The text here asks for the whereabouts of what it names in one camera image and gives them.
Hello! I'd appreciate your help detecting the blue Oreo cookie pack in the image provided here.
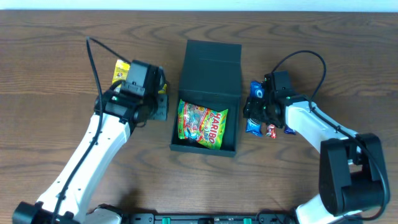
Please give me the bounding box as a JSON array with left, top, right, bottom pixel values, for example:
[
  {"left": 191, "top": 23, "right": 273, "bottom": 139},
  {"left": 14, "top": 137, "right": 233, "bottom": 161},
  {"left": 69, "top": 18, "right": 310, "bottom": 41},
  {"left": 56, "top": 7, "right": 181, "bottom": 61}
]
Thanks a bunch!
[{"left": 246, "top": 81, "right": 264, "bottom": 136}]

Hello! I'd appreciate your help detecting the yellow snack bag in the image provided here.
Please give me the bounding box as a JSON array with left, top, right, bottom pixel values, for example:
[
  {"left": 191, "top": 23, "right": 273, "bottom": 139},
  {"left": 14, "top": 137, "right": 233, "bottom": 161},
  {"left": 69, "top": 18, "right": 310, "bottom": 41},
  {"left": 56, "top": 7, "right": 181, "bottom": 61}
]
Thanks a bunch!
[{"left": 112, "top": 59, "right": 130, "bottom": 84}]

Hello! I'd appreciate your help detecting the Haribo gummy candy bag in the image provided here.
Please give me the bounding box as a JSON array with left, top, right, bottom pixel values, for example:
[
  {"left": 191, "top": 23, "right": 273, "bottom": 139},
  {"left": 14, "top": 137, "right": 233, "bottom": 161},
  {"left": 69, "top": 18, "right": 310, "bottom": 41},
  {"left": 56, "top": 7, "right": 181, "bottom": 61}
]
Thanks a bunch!
[{"left": 177, "top": 100, "right": 228, "bottom": 150}]

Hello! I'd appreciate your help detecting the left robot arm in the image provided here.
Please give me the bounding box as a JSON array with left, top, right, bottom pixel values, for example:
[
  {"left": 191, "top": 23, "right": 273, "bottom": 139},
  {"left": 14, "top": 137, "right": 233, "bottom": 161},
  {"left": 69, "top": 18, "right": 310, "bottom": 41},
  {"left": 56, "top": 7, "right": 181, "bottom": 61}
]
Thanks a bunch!
[{"left": 12, "top": 61, "right": 169, "bottom": 223}]

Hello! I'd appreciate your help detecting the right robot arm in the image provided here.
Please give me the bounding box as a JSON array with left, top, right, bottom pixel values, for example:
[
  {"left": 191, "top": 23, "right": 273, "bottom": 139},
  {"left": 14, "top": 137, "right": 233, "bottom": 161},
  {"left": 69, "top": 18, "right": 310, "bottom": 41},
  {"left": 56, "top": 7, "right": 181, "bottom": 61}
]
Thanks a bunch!
[{"left": 243, "top": 93, "right": 391, "bottom": 223}]

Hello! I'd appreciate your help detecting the yellow candy canister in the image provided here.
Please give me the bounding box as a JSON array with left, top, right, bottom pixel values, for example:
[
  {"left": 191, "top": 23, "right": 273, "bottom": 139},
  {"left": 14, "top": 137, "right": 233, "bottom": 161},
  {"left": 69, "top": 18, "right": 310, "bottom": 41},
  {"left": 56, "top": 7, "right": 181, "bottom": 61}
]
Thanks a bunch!
[{"left": 158, "top": 83, "right": 168, "bottom": 95}]

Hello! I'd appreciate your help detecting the red green KitKat bar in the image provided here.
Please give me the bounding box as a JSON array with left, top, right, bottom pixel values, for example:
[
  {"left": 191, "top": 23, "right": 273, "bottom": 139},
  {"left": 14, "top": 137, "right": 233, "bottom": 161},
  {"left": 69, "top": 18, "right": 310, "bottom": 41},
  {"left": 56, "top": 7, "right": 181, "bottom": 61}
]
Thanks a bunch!
[{"left": 266, "top": 124, "right": 277, "bottom": 139}]

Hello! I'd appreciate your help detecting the purple Dairy Milk bar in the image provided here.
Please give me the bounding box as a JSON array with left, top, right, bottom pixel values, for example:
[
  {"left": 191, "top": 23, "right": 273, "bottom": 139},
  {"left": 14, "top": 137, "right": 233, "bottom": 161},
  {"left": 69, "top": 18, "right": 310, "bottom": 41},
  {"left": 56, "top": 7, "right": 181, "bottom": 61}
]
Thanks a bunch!
[{"left": 284, "top": 126, "right": 296, "bottom": 135}]

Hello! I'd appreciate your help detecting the dark green open box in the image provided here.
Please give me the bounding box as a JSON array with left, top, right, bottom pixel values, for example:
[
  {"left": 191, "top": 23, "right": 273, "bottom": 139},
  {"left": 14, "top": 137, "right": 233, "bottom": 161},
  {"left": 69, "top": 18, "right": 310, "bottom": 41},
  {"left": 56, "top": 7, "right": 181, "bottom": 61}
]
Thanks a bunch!
[{"left": 170, "top": 40, "right": 243, "bottom": 157}]

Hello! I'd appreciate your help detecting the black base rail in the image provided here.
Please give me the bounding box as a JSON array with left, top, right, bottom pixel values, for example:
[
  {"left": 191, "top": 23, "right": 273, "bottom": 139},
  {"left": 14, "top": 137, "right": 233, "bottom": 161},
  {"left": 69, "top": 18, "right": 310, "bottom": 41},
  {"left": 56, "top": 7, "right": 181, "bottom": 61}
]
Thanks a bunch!
[{"left": 121, "top": 213, "right": 297, "bottom": 224}]

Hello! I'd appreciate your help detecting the right black cable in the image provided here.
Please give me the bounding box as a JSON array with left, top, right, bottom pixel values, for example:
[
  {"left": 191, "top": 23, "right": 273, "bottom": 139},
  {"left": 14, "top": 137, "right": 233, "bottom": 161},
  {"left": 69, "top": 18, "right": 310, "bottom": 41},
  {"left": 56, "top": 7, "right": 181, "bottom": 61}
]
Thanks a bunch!
[{"left": 271, "top": 50, "right": 391, "bottom": 222}]

